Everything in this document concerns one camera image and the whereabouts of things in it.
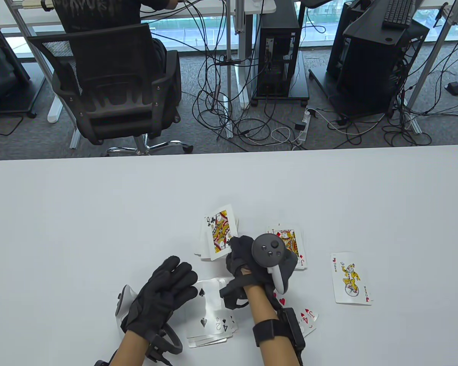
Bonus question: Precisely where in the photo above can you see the person's left hand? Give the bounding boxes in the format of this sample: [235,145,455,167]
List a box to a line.
[121,256,198,338]

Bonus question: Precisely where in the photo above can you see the person's right hand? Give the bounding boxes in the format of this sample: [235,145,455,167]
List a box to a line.
[226,236,276,285]

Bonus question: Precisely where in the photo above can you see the single clubs playing card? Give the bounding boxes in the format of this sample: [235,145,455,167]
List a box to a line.
[205,205,239,262]

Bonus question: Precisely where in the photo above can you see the pile of spades cards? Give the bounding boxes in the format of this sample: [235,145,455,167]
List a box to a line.
[186,278,238,348]

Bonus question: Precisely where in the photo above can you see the pile of diamonds cards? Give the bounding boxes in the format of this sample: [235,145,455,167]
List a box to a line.
[266,225,308,271]

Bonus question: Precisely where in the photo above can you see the pile of hearts cards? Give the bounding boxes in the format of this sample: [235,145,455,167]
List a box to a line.
[271,290,318,339]

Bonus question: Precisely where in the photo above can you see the coloured joker playing card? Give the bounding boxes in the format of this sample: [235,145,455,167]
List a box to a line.
[330,252,373,305]

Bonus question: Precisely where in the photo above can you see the black right forearm battery pack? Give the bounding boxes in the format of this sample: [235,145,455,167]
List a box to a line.
[278,308,306,349]

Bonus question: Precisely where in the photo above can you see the person's right forearm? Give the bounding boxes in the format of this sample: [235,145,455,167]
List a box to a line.
[244,284,304,366]

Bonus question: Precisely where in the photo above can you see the person's left forearm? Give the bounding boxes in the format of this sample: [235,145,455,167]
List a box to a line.
[109,330,151,366]

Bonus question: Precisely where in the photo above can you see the grey right hand controller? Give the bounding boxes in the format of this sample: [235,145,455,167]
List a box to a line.
[251,234,299,295]

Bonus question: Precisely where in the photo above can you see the white power strip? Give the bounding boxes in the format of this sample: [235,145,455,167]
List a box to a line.
[296,108,316,142]

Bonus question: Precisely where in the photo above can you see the black tower cart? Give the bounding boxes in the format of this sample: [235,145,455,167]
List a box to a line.
[251,51,310,107]

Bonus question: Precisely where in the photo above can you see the black mesh office chair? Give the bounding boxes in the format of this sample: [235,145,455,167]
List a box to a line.
[27,24,194,157]

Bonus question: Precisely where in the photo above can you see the black equipment stand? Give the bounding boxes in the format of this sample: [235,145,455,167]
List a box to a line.
[326,0,430,119]

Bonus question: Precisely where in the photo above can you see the black computer tower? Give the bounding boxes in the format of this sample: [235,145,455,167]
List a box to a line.
[256,0,301,96]

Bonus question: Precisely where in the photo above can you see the black rolling cabinet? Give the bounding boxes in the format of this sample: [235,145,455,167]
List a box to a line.
[0,23,39,119]

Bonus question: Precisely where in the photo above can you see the black keyboard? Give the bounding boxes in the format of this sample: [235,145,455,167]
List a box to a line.
[382,0,416,29]

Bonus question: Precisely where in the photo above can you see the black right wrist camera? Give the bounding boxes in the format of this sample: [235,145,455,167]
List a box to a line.
[219,278,250,310]

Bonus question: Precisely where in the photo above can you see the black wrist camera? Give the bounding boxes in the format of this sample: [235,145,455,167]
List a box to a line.
[219,278,250,310]
[145,335,172,365]

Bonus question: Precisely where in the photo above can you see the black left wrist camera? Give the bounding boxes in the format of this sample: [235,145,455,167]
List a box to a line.
[145,335,172,365]

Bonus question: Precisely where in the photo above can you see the black right wrist strap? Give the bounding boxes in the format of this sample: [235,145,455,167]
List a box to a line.
[253,320,282,347]

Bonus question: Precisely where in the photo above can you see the white floor cable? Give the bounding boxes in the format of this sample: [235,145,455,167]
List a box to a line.
[270,127,303,146]

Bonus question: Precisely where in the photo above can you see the tangle of black floor cables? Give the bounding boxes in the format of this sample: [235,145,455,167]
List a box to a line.
[382,38,458,147]
[192,0,310,147]

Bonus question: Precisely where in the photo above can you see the aluminium desk frame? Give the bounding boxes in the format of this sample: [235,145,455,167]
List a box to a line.
[405,0,458,134]

